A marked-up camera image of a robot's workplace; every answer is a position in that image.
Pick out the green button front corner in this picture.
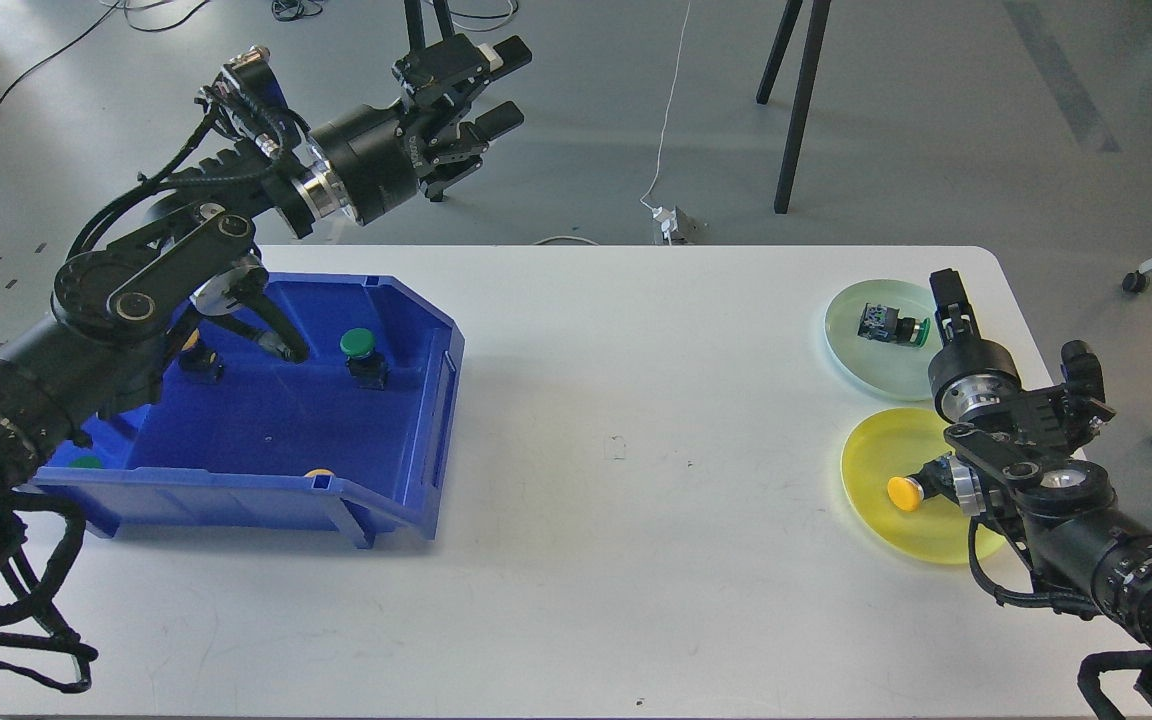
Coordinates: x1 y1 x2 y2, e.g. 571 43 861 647
67 455 105 469

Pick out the yellow plate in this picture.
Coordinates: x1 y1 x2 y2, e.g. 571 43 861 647
840 407 969 564

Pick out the black stand leg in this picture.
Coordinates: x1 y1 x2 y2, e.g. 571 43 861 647
403 0 457 56
755 1 832 215

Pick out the black floor cable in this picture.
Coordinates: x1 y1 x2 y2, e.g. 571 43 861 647
0 0 207 166

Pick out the blue plastic bin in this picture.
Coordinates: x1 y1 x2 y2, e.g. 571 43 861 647
28 273 465 548

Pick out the black stand leg right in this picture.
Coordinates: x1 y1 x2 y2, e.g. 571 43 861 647
755 1 832 215

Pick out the green push button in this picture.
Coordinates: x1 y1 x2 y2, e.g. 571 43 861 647
858 304 931 348
339 327 389 391

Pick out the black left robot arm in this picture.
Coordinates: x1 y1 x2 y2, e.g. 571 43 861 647
0 35 532 694

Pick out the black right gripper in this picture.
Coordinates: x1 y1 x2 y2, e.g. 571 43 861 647
929 268 1021 423

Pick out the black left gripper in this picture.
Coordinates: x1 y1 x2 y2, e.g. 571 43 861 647
306 35 532 225

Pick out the light green plate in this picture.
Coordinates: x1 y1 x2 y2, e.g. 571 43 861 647
823 279 941 402

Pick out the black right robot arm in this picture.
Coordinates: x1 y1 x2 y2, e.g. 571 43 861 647
911 270 1152 719

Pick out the white cable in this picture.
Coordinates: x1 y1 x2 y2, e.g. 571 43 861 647
638 0 694 213

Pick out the black stand leg left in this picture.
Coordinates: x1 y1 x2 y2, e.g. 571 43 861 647
403 0 457 56

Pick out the yellow push button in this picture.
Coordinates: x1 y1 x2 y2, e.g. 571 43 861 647
175 340 225 386
884 454 957 511

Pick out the yellow push button back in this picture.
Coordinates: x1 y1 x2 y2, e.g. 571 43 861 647
175 340 225 386

